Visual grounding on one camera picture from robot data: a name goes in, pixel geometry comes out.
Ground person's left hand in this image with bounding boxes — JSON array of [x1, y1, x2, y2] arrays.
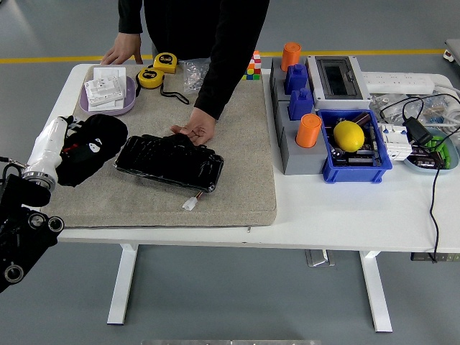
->
[[169, 106, 217, 147]]

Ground person's right hand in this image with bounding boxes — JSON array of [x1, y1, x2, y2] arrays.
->
[[101, 32, 144, 65]]

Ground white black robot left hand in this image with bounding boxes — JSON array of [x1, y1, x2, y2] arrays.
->
[[25, 115, 104, 177]]

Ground black glossy panel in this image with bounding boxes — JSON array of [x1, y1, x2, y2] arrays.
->
[[114, 133, 225, 194]]

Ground black rag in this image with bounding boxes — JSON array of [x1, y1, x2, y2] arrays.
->
[[55, 114, 129, 188]]

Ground white socket module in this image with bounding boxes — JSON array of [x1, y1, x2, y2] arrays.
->
[[84, 77, 125, 107]]

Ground person's torso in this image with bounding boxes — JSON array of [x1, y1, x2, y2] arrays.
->
[[142, 0, 252, 60]]

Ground grey-brown mat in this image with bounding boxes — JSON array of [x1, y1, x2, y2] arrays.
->
[[38, 63, 278, 230]]

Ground purple tray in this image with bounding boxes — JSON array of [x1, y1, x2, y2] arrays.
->
[[78, 75, 138, 116]]

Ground colourful puzzle cube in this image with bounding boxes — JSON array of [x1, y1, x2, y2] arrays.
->
[[241, 50, 262, 82]]

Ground small grey peg base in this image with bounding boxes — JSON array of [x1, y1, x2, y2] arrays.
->
[[269, 56, 313, 104]]

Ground blue block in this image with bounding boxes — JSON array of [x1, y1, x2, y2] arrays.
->
[[285, 63, 310, 96], [288, 88, 316, 121]]

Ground large grey peg base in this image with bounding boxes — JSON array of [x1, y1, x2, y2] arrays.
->
[[275, 100, 330, 176]]

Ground orange cylinder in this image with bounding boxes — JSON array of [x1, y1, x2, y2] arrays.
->
[[295, 113, 323, 149], [280, 42, 302, 73]]

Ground grey distribution box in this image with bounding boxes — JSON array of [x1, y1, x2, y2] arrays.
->
[[305, 55, 372, 111]]

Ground yellow lemon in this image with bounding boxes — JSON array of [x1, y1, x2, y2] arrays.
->
[[333, 120, 366, 152]]

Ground white table leg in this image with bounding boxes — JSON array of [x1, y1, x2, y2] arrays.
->
[[359, 250, 393, 334], [106, 243, 139, 326]]

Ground brown capacitor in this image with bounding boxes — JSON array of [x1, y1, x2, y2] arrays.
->
[[351, 111, 372, 127]]

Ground dark circuit boards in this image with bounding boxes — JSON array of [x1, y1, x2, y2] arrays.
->
[[330, 124, 382, 167]]

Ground blue plastic bin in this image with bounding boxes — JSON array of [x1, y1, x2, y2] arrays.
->
[[316, 109, 393, 185]]

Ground white circuit breaker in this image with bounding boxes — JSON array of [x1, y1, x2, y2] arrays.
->
[[377, 122, 413, 162]]

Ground clear bag of small parts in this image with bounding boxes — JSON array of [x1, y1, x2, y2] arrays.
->
[[369, 92, 450, 125]]

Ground white power strip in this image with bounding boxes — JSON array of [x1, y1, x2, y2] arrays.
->
[[361, 71, 436, 95]]

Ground green terminal blocks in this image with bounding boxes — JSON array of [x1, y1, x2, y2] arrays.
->
[[426, 135, 453, 170]]

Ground light blue dish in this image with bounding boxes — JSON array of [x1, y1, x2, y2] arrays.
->
[[402, 126, 460, 176]]

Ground white cart with red wheel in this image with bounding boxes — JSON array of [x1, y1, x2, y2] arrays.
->
[[443, 38, 460, 68]]

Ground table control box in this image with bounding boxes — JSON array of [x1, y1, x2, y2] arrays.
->
[[410, 252, 460, 263]]

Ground white switch plate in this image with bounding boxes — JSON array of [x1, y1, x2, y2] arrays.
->
[[88, 97, 127, 111], [93, 66, 127, 100]]

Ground yellow tape measure with strap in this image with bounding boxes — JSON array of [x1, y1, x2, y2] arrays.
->
[[135, 67, 190, 106]]

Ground white connector with wires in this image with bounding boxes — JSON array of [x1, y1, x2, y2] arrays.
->
[[181, 192, 204, 211]]

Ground black power adapter with cable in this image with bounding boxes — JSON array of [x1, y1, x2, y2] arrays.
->
[[379, 93, 460, 264]]

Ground white cable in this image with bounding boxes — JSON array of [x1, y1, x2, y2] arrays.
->
[[434, 84, 460, 136]]

